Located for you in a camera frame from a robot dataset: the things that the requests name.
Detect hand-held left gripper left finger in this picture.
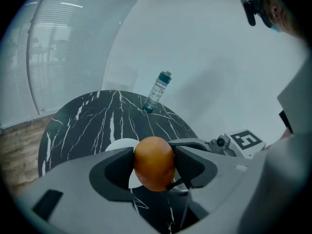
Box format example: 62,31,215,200
14,147,158,234

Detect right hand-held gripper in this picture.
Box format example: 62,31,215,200
167,128,267,159

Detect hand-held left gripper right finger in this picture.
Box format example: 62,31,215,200
174,145,266,234

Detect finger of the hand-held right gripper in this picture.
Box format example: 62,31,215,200
165,178,190,194

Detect orange egg-shaped object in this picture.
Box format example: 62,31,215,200
133,136,177,193

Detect white plate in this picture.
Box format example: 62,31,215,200
104,138,142,189

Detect clear water bottle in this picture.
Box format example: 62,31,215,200
143,70,173,113

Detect frosted glass partition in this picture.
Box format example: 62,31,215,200
0,0,153,130

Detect person's head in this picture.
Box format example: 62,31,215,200
257,0,307,38

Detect black head camera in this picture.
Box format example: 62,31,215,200
240,0,257,27

